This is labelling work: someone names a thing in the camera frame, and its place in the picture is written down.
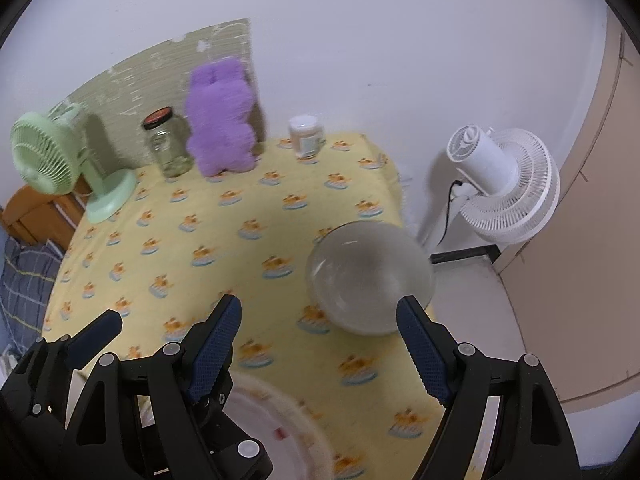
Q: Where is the green desk fan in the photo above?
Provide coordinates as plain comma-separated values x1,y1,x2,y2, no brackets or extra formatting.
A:
11,101,137,224

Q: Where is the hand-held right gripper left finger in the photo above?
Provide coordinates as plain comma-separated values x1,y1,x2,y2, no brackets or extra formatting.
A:
60,294,243,480

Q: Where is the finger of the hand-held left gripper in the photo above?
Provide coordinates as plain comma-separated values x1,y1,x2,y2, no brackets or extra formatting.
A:
65,310,123,370
200,392,273,480

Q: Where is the purple plush toy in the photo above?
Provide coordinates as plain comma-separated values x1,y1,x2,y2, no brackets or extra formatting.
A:
185,57,257,176

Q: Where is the beige door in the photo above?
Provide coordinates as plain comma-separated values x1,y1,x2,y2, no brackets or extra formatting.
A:
495,10,640,403

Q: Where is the yellow printed tablecloth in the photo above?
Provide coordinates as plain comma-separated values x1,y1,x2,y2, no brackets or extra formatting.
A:
40,132,451,480

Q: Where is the white plate with red pattern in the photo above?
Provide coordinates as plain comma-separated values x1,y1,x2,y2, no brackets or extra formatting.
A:
140,375,336,480

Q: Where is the white standing fan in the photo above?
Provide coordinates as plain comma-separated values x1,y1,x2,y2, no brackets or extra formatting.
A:
446,125,560,245

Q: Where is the green printed wall mat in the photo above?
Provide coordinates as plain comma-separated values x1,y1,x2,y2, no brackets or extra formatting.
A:
65,18,256,171

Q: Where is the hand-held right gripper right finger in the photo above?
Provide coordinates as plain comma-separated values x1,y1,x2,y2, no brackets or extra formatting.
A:
396,296,581,480

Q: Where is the glass jar with black lid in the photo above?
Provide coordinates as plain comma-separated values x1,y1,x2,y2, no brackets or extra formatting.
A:
143,108,193,178

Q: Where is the cream bowl with blue print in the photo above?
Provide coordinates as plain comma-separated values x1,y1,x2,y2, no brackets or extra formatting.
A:
306,221,435,337

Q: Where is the cotton swab container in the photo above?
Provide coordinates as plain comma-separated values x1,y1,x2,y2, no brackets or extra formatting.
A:
289,116,325,158

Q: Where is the blue plaid bedding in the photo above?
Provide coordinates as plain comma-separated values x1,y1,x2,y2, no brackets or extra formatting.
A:
0,235,66,356

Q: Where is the black power cable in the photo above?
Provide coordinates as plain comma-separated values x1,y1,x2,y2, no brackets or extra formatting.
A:
435,180,463,248

